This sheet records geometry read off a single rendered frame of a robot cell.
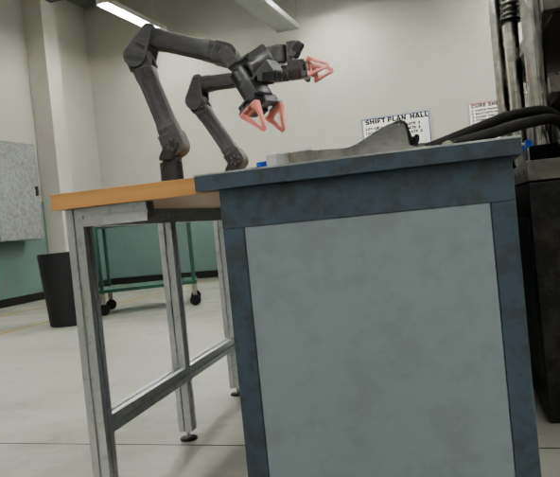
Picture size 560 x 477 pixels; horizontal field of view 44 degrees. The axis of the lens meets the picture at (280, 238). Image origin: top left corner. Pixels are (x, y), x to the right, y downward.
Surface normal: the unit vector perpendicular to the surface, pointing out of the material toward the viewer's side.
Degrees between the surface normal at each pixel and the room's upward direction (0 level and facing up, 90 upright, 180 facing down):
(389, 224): 90
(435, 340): 90
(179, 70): 90
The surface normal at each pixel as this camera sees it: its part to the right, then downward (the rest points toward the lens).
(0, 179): 0.94, -0.09
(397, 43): -0.32, 0.05
